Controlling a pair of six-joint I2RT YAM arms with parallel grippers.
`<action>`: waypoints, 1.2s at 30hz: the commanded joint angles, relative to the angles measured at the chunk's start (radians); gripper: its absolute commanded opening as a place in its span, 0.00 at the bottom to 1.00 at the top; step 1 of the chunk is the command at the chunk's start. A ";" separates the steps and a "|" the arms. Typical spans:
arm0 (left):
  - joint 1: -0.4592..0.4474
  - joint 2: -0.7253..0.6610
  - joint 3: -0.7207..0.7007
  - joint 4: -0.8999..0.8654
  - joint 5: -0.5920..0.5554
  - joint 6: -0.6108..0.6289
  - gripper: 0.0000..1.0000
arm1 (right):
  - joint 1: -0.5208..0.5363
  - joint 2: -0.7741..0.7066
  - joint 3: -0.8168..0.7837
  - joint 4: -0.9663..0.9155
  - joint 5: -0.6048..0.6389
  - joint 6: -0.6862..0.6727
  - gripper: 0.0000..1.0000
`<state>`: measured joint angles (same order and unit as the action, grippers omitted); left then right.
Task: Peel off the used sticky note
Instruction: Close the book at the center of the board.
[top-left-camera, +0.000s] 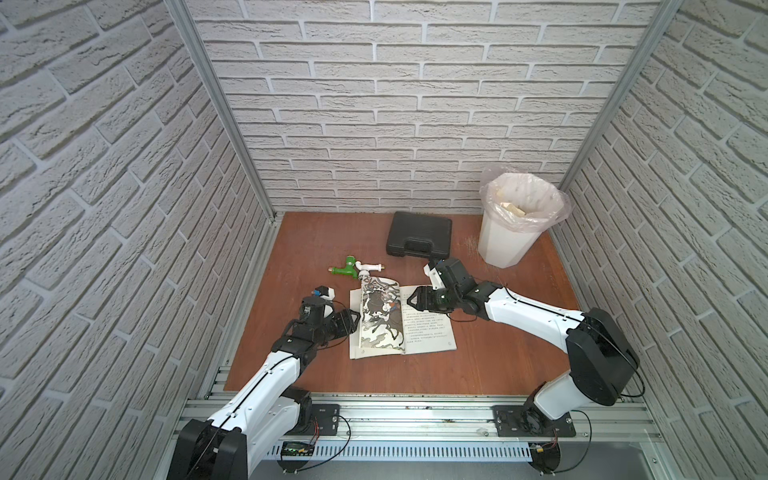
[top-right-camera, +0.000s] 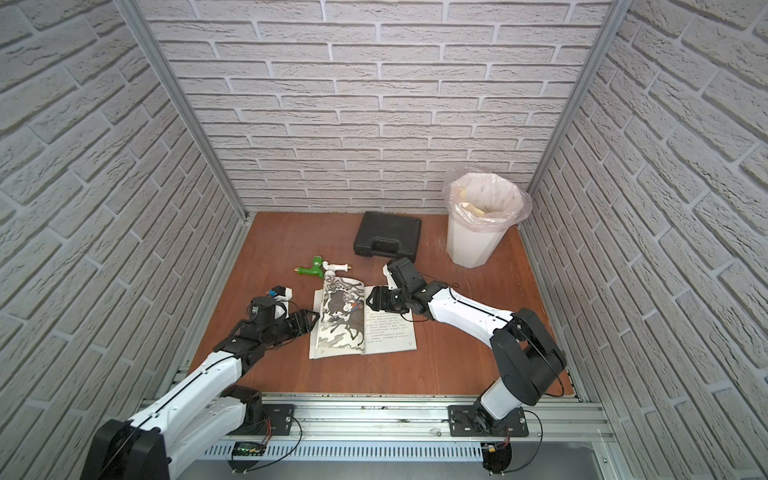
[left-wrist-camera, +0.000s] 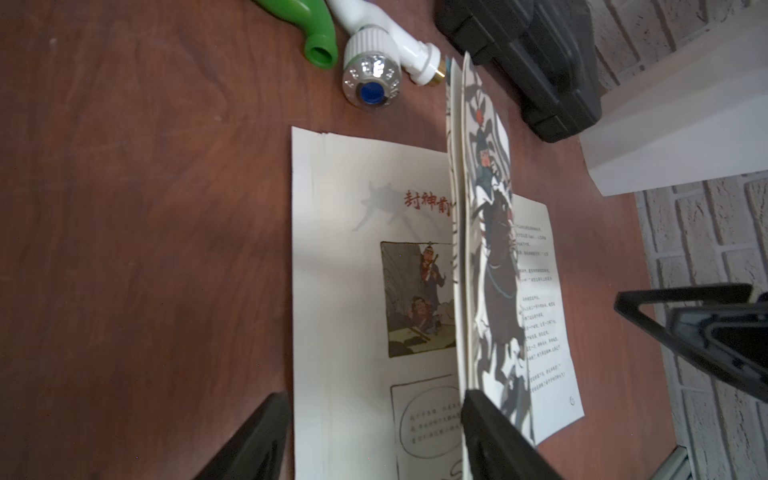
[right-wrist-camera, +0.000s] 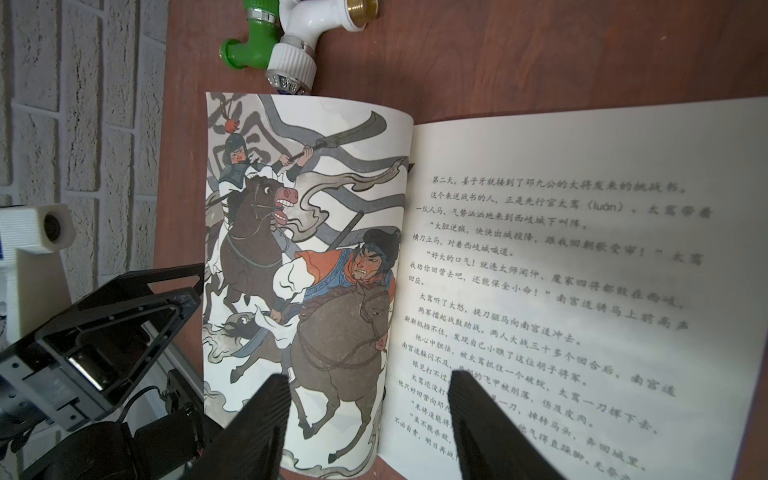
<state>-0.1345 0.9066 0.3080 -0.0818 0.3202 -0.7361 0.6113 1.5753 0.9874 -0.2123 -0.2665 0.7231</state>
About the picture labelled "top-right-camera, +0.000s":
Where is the green white toy faucet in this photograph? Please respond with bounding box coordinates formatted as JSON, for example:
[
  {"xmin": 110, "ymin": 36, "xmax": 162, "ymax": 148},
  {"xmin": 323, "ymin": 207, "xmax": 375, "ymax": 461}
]
[{"xmin": 294, "ymin": 256, "xmax": 351, "ymax": 279}]

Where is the illustrated comic book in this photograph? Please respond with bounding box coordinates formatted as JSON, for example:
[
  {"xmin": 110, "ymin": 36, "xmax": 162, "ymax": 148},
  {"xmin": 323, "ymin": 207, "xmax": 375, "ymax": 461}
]
[{"xmin": 309, "ymin": 276, "xmax": 417, "ymax": 360}]

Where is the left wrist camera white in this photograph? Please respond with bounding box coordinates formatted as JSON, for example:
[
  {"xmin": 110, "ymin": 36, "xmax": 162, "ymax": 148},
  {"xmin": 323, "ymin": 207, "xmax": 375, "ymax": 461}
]
[{"xmin": 268, "ymin": 286, "xmax": 293, "ymax": 302}]

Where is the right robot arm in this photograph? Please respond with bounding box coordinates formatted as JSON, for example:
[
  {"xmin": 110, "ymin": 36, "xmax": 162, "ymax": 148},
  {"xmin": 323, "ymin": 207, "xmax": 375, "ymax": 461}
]
[{"xmin": 366, "ymin": 258, "xmax": 567, "ymax": 431}]

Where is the black plastic tool case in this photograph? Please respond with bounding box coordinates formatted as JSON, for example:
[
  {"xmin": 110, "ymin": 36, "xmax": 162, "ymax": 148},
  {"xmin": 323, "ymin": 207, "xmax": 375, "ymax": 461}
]
[{"xmin": 353, "ymin": 211, "xmax": 422, "ymax": 262}]

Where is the yellow sticky note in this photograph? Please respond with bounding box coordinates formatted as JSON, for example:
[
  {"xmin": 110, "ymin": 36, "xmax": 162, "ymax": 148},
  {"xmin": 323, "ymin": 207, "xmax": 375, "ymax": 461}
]
[{"xmin": 459, "ymin": 202, "xmax": 487, "ymax": 218}]

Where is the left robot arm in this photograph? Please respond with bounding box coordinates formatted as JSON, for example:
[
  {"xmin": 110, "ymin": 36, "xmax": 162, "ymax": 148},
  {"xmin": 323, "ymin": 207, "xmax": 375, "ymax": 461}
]
[{"xmin": 81, "ymin": 288, "xmax": 320, "ymax": 479}]

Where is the small green circuit board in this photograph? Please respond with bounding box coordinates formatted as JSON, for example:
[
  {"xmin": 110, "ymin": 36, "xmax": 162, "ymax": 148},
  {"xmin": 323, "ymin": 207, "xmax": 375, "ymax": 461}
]
[{"xmin": 232, "ymin": 442, "xmax": 267, "ymax": 458}]

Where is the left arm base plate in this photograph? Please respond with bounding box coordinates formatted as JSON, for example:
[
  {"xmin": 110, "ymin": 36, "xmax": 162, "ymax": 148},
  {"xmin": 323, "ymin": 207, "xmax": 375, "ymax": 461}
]
[{"xmin": 230, "ymin": 403, "xmax": 295, "ymax": 437}]

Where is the white trash bin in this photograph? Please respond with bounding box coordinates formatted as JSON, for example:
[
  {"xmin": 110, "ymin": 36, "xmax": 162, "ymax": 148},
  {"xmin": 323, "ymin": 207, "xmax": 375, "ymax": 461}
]
[{"xmin": 447, "ymin": 213, "xmax": 510, "ymax": 268}]

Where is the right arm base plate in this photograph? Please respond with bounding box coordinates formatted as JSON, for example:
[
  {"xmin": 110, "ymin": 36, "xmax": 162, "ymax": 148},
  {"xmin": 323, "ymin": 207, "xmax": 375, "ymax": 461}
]
[{"xmin": 447, "ymin": 405, "xmax": 529, "ymax": 438}]

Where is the aluminium frame rail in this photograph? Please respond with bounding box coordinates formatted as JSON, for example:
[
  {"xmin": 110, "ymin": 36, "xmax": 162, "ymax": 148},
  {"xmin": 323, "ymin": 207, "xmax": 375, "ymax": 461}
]
[{"xmin": 137, "ymin": 392, "xmax": 619, "ymax": 445}]

